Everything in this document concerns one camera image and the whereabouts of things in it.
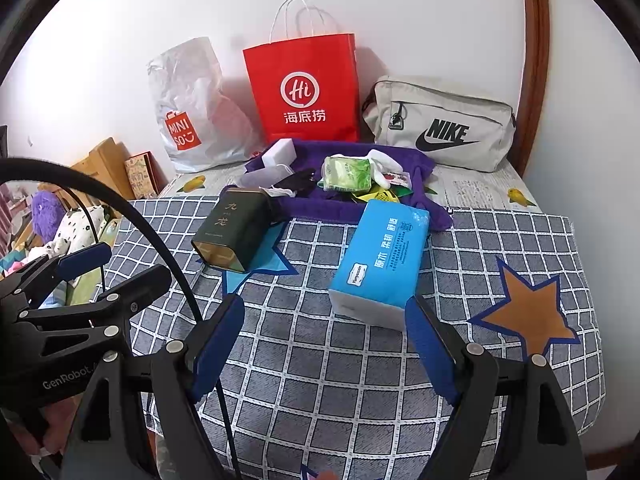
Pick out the pale green tissue pack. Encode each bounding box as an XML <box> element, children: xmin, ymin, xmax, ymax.
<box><xmin>320</xmin><ymin>156</ymin><xmax>375</xmax><ymax>193</ymax></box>

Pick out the green blanket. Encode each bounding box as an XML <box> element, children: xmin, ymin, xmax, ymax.
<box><xmin>65</xmin><ymin>220</ymin><xmax>121</xmax><ymax>306</ymax></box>

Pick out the beige waist bag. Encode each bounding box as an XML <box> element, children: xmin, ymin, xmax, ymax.
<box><xmin>361</xmin><ymin>75</ymin><xmax>517</xmax><ymax>173</ymax></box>

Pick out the wooden bed headboard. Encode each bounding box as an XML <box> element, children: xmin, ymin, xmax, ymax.
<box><xmin>70</xmin><ymin>137</ymin><xmax>166</xmax><ymax>211</ymax></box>

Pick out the brown wooden door frame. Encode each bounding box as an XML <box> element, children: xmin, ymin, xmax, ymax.
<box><xmin>515</xmin><ymin>0</ymin><xmax>551</xmax><ymax>178</ymax></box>

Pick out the white plastic shopping bag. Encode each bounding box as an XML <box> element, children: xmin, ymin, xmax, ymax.
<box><xmin>146</xmin><ymin>36</ymin><xmax>263</xmax><ymax>173</ymax></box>

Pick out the purple plush towel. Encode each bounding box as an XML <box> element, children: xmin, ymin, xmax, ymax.
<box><xmin>245</xmin><ymin>140</ymin><xmax>453</xmax><ymax>233</ymax></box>

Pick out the white sponge block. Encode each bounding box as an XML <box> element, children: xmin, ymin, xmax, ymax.
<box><xmin>262</xmin><ymin>138</ymin><xmax>297</xmax><ymax>166</ymax></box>

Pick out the blue tissue pack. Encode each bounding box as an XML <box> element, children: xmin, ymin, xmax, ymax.
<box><xmin>328</xmin><ymin>199</ymin><xmax>431</xmax><ymax>332</ymax></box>

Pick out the white orange snack packet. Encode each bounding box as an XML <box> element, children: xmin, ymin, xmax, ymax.
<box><xmin>367</xmin><ymin>149</ymin><xmax>403</xmax><ymax>187</ymax></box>

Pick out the purple plush toy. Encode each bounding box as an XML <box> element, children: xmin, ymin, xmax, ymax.
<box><xmin>31</xmin><ymin>190</ymin><xmax>68</xmax><ymax>243</ymax></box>

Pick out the person's left hand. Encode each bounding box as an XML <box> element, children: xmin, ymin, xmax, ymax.
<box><xmin>0</xmin><ymin>400</ymin><xmax>76</xmax><ymax>461</ymax></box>

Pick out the red paper bag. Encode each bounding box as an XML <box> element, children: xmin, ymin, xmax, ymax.
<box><xmin>242</xmin><ymin>0</ymin><xmax>361</xmax><ymax>143</ymax></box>

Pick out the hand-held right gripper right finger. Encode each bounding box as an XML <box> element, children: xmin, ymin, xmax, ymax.
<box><xmin>404</xmin><ymin>296</ymin><xmax>588</xmax><ymax>480</ymax></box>

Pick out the black cable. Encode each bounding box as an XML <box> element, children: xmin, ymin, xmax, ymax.
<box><xmin>0</xmin><ymin>157</ymin><xmax>243</xmax><ymax>480</ymax></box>
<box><xmin>42</xmin><ymin>185</ymin><xmax>111</xmax><ymax>296</ymax></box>

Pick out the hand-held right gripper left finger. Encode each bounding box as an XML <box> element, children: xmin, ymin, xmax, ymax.
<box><xmin>65</xmin><ymin>294</ymin><xmax>246</xmax><ymax>480</ymax></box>

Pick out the translucent white drawstring pouch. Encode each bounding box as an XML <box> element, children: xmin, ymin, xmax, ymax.
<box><xmin>239</xmin><ymin>162</ymin><xmax>296</xmax><ymax>197</ymax></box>

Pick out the patterned paper box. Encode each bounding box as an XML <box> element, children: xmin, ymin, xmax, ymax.
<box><xmin>124</xmin><ymin>151</ymin><xmax>161</xmax><ymax>200</ymax></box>

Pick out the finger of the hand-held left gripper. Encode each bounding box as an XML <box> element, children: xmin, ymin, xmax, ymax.
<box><xmin>20</xmin><ymin>263</ymin><xmax>173</xmax><ymax>341</ymax></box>
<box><xmin>15</xmin><ymin>241</ymin><xmax>113</xmax><ymax>311</ymax></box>

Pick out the colourful quilt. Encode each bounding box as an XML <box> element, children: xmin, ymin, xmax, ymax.
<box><xmin>0</xmin><ymin>245</ymin><xmax>66</xmax><ymax>311</ymax></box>

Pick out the white floral pillow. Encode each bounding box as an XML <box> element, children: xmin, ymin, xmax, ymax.
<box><xmin>50</xmin><ymin>205</ymin><xmax>108</xmax><ymax>256</ymax></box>

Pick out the yellow pouch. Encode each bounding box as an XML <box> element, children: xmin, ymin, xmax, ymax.
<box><xmin>362</xmin><ymin>187</ymin><xmax>401</xmax><ymax>206</ymax></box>

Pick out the grey checked tablecloth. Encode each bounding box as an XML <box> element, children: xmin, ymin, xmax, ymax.
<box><xmin>102</xmin><ymin>197</ymin><xmax>606</xmax><ymax>480</ymax></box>

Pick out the black fabric item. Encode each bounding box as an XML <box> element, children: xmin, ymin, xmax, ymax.
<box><xmin>277</xmin><ymin>171</ymin><xmax>317</xmax><ymax>197</ymax></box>

